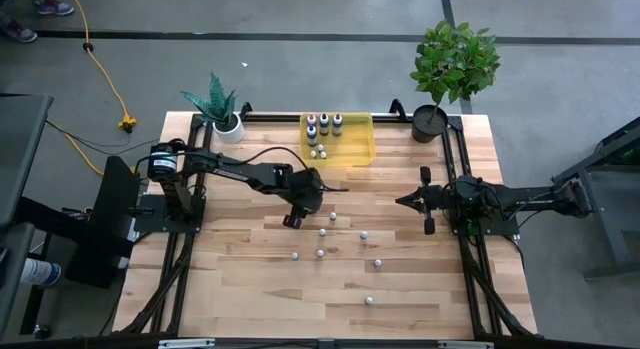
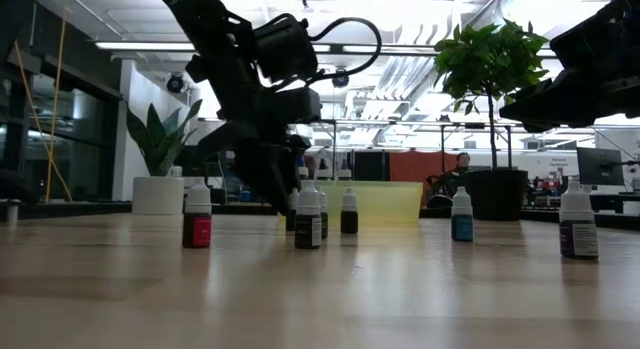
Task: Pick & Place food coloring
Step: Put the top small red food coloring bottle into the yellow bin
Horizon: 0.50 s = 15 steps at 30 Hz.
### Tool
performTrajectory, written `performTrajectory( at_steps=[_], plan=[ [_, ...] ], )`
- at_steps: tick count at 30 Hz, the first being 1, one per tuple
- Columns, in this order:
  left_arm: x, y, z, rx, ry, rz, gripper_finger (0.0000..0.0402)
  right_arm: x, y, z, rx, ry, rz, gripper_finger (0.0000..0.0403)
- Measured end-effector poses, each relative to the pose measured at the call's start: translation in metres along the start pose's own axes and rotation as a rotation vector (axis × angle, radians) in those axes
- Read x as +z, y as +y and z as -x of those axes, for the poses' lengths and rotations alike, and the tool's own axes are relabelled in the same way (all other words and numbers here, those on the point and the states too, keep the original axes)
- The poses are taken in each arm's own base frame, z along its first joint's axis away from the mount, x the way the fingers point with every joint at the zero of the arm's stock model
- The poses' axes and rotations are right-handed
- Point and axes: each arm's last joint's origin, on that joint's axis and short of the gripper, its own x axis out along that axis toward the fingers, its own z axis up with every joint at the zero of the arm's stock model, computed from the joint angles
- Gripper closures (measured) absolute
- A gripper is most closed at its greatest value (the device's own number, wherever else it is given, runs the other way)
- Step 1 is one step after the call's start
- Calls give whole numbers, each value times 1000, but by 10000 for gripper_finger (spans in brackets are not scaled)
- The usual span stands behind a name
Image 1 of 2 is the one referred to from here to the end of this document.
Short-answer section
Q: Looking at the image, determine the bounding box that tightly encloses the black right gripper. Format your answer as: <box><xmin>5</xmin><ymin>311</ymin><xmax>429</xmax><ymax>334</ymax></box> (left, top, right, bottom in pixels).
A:
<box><xmin>394</xmin><ymin>165</ymin><xmax>449</xmax><ymax>236</ymax></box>

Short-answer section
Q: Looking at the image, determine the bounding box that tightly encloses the yellow translucent plastic tray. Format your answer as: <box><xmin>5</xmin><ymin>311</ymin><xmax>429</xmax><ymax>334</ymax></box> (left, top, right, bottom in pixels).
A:
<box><xmin>298</xmin><ymin>111</ymin><xmax>376</xmax><ymax>168</ymax></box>

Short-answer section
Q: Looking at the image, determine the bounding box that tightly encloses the snake plant in white pot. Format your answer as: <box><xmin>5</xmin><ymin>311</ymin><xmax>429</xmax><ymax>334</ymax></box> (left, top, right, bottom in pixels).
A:
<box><xmin>180</xmin><ymin>72</ymin><xmax>246</xmax><ymax>144</ymax></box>

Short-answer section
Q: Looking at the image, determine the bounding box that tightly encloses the leafy plant in black pot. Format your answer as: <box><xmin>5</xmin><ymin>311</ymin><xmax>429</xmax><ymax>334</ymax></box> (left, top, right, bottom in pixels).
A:
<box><xmin>409</xmin><ymin>20</ymin><xmax>502</xmax><ymax>144</ymax></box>

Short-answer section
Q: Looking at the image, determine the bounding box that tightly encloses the grey metal cart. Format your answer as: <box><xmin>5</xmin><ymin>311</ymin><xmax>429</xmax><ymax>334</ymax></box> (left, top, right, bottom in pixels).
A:
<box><xmin>551</xmin><ymin>116</ymin><xmax>640</xmax><ymax>280</ymax></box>

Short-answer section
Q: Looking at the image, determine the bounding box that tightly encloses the black equipment stand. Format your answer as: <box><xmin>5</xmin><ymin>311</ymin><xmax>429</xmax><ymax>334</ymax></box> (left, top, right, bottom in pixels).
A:
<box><xmin>64</xmin><ymin>155</ymin><xmax>146</xmax><ymax>290</ymax></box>

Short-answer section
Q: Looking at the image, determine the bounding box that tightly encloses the dark grey side desk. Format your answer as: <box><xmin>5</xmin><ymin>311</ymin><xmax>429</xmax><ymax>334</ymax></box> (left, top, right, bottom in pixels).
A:
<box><xmin>0</xmin><ymin>92</ymin><xmax>55</xmax><ymax>335</ymax></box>

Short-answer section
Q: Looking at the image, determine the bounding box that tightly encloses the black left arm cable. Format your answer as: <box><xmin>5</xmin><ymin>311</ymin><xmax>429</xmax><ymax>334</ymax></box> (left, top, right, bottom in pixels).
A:
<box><xmin>234</xmin><ymin>146</ymin><xmax>350</xmax><ymax>193</ymax></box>

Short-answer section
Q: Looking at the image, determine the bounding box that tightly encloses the black aluminium table frame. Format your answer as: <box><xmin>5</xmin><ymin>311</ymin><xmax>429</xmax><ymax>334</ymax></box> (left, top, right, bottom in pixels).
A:
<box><xmin>112</xmin><ymin>98</ymin><xmax>540</xmax><ymax>343</ymax></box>

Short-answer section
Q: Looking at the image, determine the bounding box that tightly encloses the black cable bundle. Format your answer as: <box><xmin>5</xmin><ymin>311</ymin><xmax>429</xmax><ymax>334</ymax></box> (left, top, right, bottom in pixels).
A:
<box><xmin>459</xmin><ymin>236</ymin><xmax>539</xmax><ymax>338</ymax></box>
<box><xmin>119</xmin><ymin>233</ymin><xmax>194</xmax><ymax>335</ymax></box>

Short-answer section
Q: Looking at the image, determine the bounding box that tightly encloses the silver metal bracket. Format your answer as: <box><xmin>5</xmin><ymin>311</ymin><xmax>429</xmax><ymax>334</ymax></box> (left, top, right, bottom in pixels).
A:
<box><xmin>157</xmin><ymin>338</ymin><xmax>216</xmax><ymax>349</ymax></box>
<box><xmin>437</xmin><ymin>340</ymin><xmax>495</xmax><ymax>349</ymax></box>

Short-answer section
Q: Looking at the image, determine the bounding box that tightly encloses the yellow extension cord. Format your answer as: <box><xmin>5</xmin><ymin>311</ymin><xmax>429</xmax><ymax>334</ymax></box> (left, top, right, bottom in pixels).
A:
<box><xmin>63</xmin><ymin>0</ymin><xmax>141</xmax><ymax>178</ymax></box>

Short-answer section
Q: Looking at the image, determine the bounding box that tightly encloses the thin black floor cable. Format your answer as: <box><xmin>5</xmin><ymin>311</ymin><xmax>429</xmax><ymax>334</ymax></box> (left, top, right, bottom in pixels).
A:
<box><xmin>44</xmin><ymin>119</ymin><xmax>161</xmax><ymax>156</ymax></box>

